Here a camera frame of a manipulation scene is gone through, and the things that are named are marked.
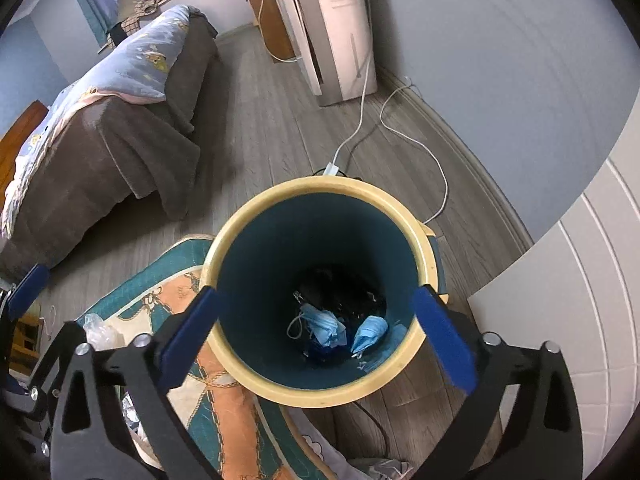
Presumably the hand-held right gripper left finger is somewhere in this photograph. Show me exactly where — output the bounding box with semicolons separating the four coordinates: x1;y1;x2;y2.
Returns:
50;286;224;480

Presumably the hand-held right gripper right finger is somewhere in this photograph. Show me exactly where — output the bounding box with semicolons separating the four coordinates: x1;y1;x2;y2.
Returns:
410;285;586;480

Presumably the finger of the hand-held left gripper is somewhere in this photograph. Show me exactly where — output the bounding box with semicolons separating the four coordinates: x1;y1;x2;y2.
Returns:
0;321;87;461
0;262;51;343

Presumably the teal bin with yellow rim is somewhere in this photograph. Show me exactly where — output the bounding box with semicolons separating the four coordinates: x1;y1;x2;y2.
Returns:
200;176;451;408

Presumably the small wooden table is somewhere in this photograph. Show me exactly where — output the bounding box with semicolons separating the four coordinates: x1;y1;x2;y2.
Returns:
10;310;43;366

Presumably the clear plastic bag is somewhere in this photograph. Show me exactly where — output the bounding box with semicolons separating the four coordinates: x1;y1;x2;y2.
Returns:
82;312;133;353

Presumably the blue face mask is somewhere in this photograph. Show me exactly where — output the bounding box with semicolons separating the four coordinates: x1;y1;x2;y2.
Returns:
350;315;390;358
286;302;348;351

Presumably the silver foil wrapper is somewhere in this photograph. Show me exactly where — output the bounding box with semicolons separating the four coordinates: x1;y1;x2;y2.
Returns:
120;390;161;456

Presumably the teal and beige patterned rug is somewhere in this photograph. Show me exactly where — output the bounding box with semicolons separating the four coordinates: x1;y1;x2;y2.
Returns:
75;234;346;480

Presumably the dark crumpled bag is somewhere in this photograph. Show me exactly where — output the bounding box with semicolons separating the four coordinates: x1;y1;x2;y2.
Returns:
295;265;388;321

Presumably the grey cloth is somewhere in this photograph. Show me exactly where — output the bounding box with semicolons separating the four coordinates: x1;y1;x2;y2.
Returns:
345;455;416;480

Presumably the white panelled cabinet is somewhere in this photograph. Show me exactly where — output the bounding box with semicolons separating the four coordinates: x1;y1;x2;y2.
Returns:
467;157;640;480

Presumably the bed with grey blanket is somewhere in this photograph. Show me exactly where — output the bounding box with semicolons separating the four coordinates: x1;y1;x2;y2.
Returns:
0;7;221;281

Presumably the wooden headboard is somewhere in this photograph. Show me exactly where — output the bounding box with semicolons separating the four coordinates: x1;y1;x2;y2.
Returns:
0;101;51;196

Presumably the light blue printed quilt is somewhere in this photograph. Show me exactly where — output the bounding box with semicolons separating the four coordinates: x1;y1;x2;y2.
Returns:
0;4;192;238

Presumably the wooden nightstand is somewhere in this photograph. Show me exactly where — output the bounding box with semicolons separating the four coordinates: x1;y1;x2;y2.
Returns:
242;0;296;61

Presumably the white air purifier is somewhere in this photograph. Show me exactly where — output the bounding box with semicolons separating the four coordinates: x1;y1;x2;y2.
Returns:
265;0;378;107

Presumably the black cable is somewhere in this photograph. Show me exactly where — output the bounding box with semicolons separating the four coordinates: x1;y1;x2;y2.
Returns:
350;402;391;461

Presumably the white power cable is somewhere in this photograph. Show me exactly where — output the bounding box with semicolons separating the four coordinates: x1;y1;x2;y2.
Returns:
380;77;449;225
334;0;378;166
257;0;299;63

